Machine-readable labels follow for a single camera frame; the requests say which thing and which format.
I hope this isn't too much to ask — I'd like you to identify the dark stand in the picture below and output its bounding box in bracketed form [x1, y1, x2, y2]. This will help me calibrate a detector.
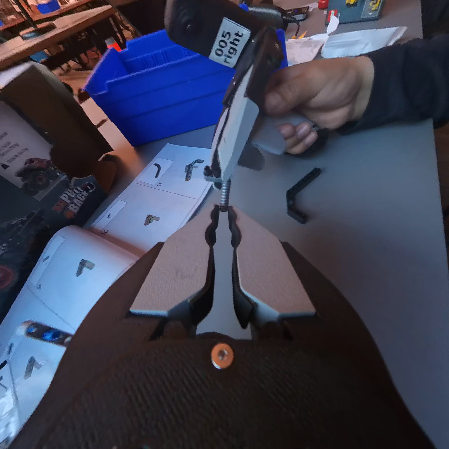
[13, 0, 57, 40]

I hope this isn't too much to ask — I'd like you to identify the dark toy truck set box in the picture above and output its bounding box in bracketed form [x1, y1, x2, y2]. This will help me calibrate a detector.
[0, 62, 113, 318]

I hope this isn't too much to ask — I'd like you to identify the black angled lego beam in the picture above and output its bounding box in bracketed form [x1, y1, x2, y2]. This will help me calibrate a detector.
[286, 167, 322, 225]

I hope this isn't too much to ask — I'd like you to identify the small grey lego part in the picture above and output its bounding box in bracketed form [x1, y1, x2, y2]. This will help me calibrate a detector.
[204, 166, 233, 213]

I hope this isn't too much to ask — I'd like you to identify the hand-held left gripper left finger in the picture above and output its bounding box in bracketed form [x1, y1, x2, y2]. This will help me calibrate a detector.
[130, 204, 220, 335]

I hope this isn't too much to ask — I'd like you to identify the person's right hand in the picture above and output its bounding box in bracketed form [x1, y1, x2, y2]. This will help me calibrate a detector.
[265, 56, 374, 155]

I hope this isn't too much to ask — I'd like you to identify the small blue bin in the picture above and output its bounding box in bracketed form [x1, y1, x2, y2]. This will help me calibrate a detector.
[35, 0, 64, 15]

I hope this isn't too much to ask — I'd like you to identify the white plastic bag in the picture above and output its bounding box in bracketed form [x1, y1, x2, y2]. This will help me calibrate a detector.
[320, 26, 408, 59]

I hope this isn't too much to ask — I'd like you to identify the crumpled white paper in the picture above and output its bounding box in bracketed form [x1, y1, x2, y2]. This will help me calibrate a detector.
[285, 32, 327, 65]

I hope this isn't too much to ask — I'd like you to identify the black cable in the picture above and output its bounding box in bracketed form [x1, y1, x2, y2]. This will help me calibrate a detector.
[246, 5, 303, 36]

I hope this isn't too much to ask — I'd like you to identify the white instruction booklet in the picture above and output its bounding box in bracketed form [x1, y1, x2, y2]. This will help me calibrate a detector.
[0, 143, 215, 449]

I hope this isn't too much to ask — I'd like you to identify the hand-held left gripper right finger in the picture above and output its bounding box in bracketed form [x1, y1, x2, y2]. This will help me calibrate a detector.
[227, 205, 317, 330]

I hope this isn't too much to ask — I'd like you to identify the person's right forearm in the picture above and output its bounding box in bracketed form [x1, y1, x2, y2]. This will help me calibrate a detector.
[356, 34, 449, 133]

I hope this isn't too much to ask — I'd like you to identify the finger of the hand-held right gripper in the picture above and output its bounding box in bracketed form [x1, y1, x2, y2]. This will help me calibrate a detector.
[216, 65, 261, 180]
[210, 102, 230, 177]

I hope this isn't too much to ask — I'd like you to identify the grey lego chassis assembly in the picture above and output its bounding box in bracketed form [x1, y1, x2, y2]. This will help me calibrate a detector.
[19, 320, 73, 348]

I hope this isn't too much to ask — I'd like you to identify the wooden table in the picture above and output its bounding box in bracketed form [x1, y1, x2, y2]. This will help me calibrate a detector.
[0, 0, 121, 69]

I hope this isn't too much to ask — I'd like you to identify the blue plastic bin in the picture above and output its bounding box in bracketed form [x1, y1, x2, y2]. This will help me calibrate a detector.
[83, 29, 289, 147]

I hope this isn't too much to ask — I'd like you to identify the dark box with yellow print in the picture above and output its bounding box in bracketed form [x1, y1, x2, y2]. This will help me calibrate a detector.
[326, 0, 386, 24]

